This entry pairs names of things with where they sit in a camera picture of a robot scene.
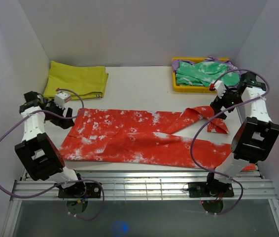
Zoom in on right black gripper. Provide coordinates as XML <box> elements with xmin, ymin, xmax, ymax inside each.
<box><xmin>210</xmin><ymin>84</ymin><xmax>244</xmax><ymax>120</ymax></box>

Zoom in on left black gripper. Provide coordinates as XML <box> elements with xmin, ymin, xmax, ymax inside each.
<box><xmin>43</xmin><ymin>99</ymin><xmax>73</xmax><ymax>129</ymax></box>

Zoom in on red tie-dye trousers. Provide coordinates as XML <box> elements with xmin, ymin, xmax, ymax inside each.
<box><xmin>60</xmin><ymin>106</ymin><xmax>231</xmax><ymax>169</ymax></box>

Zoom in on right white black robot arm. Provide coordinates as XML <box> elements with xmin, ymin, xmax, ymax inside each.
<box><xmin>204</xmin><ymin>72</ymin><xmax>279</xmax><ymax>197</ymax></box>

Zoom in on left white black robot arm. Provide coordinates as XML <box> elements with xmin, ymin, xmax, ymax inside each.
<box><xmin>15</xmin><ymin>88</ymin><xmax>87</xmax><ymax>198</ymax></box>

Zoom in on green tie-dye trousers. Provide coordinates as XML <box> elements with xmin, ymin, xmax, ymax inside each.
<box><xmin>174</xmin><ymin>62</ymin><xmax>240</xmax><ymax>87</ymax></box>

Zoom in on folded yellow-green trousers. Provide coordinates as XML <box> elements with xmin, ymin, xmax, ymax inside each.
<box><xmin>43</xmin><ymin>61</ymin><xmax>108</xmax><ymax>99</ymax></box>

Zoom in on purple striped garment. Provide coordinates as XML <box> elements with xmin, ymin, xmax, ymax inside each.
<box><xmin>172</xmin><ymin>56</ymin><xmax>237</xmax><ymax>72</ymax></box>

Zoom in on yellow plastic bin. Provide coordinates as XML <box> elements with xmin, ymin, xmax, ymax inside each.
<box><xmin>171</xmin><ymin>57</ymin><xmax>231</xmax><ymax>94</ymax></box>

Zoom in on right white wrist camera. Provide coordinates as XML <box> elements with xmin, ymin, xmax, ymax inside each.
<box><xmin>209</xmin><ymin>80</ymin><xmax>227</xmax><ymax>99</ymax></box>

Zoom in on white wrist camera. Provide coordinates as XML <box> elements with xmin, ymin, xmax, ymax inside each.
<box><xmin>54</xmin><ymin>89</ymin><xmax>72</xmax><ymax>109</ymax></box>
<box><xmin>209</xmin><ymin>80</ymin><xmax>227</xmax><ymax>99</ymax></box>

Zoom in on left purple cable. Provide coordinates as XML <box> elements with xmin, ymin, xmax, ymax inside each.
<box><xmin>0</xmin><ymin>88</ymin><xmax>105</xmax><ymax>221</ymax></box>

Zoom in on purple cable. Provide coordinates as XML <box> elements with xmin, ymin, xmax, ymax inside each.
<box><xmin>181</xmin><ymin>69</ymin><xmax>270</xmax><ymax>216</ymax></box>
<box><xmin>0</xmin><ymin>88</ymin><xmax>105</xmax><ymax>221</ymax></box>

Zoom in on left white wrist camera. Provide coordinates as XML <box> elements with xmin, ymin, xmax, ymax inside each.
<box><xmin>54</xmin><ymin>89</ymin><xmax>72</xmax><ymax>109</ymax></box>

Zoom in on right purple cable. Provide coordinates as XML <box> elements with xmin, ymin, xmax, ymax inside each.
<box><xmin>181</xmin><ymin>69</ymin><xmax>270</xmax><ymax>216</ymax></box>

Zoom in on aluminium rail frame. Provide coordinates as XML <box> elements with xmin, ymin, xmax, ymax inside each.
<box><xmin>3</xmin><ymin>162</ymin><xmax>279</xmax><ymax>237</ymax></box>

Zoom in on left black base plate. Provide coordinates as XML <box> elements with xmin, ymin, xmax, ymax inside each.
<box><xmin>57</xmin><ymin>181</ymin><xmax>101</xmax><ymax>199</ymax></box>

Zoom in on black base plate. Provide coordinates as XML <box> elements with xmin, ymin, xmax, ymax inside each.
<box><xmin>183</xmin><ymin>182</ymin><xmax>234</xmax><ymax>198</ymax></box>
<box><xmin>57</xmin><ymin>181</ymin><xmax>101</xmax><ymax>199</ymax></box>

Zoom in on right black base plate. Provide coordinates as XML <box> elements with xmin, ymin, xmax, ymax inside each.
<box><xmin>183</xmin><ymin>182</ymin><xmax>234</xmax><ymax>198</ymax></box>

